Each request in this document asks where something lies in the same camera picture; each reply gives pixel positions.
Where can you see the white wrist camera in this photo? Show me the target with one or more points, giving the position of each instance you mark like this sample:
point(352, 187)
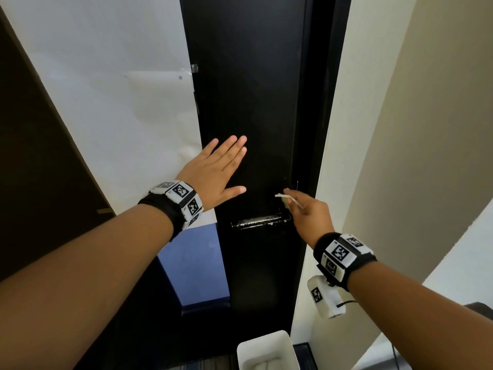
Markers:
point(325, 298)

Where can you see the person's right forearm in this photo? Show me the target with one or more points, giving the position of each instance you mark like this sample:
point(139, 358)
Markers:
point(420, 323)

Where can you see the wrist marker band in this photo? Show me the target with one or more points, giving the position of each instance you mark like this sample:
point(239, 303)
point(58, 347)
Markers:
point(342, 258)
point(179, 204)

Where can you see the person's left forearm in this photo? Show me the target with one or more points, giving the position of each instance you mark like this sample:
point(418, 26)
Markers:
point(84, 288)

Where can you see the left wrist marker band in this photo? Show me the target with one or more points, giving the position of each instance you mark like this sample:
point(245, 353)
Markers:
point(179, 204)

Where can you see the person's right hand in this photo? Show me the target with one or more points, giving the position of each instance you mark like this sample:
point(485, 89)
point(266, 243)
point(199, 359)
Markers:
point(314, 221)

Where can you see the person's left thumb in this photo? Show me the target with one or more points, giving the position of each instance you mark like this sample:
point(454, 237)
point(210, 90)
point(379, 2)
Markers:
point(233, 191)

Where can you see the person's right fingers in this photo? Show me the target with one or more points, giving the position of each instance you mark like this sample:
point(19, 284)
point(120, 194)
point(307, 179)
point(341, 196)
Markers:
point(297, 200)

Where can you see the white waste bin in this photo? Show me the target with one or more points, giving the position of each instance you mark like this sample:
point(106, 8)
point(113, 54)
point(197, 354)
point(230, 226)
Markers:
point(267, 352)

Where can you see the person's left little finger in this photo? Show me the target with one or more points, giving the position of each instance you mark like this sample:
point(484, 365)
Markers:
point(207, 150)

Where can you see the black door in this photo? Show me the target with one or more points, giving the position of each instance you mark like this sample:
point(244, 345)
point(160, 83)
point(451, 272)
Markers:
point(254, 92)

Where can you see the dark brown door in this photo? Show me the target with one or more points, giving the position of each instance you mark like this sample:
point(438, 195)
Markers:
point(38, 169)

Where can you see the person's left hand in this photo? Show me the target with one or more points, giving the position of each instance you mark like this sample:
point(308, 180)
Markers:
point(208, 175)

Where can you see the right wrist marker band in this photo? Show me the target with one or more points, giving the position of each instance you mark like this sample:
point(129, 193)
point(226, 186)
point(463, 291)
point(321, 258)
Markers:
point(342, 258)

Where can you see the person's left middle finger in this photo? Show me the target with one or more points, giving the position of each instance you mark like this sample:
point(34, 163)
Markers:
point(233, 149)

